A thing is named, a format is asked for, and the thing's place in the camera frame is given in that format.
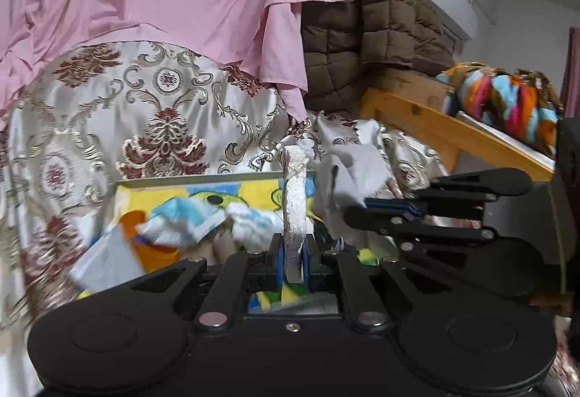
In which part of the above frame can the white blue plastic bag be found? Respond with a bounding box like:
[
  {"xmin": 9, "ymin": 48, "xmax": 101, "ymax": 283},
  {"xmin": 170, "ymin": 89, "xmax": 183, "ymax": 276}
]
[{"xmin": 137, "ymin": 197, "xmax": 284, "ymax": 251}]

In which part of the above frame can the grey white cloth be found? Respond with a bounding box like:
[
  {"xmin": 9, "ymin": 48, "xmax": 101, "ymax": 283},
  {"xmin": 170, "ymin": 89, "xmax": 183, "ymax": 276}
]
[{"xmin": 312, "ymin": 114, "xmax": 392, "ymax": 248}]

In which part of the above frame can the colourful striped blanket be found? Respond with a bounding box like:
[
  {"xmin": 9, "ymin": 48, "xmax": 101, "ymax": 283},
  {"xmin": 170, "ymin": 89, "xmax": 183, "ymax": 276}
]
[{"xmin": 438, "ymin": 62, "xmax": 564, "ymax": 158}]

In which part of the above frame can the cardboard box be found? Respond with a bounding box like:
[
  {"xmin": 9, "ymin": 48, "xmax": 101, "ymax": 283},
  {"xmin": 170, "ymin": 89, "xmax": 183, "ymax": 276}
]
[{"xmin": 373, "ymin": 68, "xmax": 448, "ymax": 112}]

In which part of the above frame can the grey tray with cartoon print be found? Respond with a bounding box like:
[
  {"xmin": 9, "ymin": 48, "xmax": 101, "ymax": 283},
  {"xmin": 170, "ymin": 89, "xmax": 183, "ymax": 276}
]
[{"xmin": 76, "ymin": 169, "xmax": 382, "ymax": 314}]

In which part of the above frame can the brown quilted jacket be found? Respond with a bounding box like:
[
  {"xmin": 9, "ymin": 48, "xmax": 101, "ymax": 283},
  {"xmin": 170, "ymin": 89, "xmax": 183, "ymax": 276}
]
[{"xmin": 301, "ymin": 0, "xmax": 453, "ymax": 113}]

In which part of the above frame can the white air conditioner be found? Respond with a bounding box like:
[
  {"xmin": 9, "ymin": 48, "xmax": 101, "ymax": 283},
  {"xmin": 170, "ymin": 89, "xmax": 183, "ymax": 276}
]
[{"xmin": 430, "ymin": 0, "xmax": 478, "ymax": 42}]

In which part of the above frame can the silver floral satin cover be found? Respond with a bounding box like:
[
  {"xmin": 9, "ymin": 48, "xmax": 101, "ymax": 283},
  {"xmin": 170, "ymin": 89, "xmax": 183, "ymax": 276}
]
[{"xmin": 1, "ymin": 42, "xmax": 445, "ymax": 396}]

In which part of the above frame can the wooden bed frame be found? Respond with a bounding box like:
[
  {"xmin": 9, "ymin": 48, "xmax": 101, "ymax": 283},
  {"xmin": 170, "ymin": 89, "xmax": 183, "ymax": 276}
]
[{"xmin": 361, "ymin": 88, "xmax": 554, "ymax": 182}]

